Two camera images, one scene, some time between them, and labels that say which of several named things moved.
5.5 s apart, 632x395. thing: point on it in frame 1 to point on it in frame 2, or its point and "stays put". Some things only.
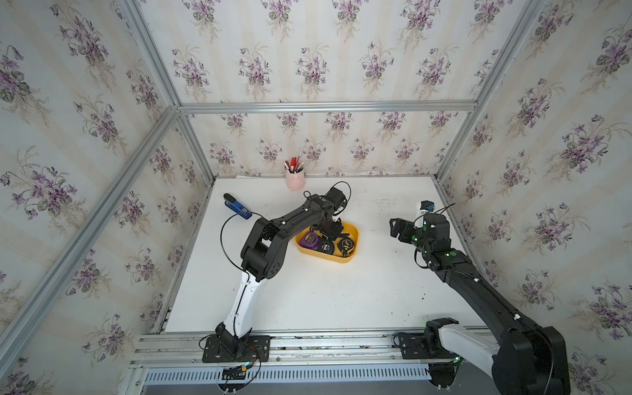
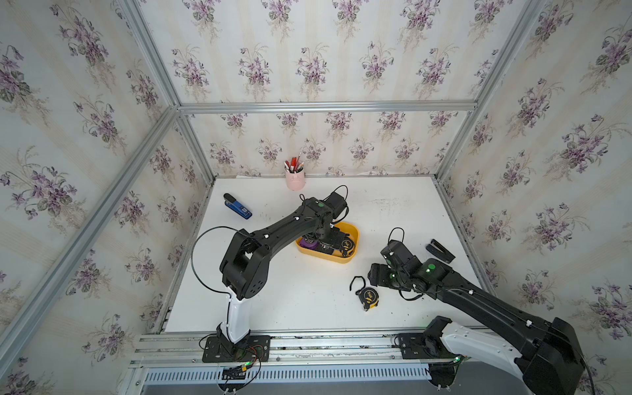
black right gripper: (406, 227) to (378, 280)
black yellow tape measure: (346, 244) stays put
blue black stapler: (237, 206) stays put
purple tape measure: (309, 240) stays put
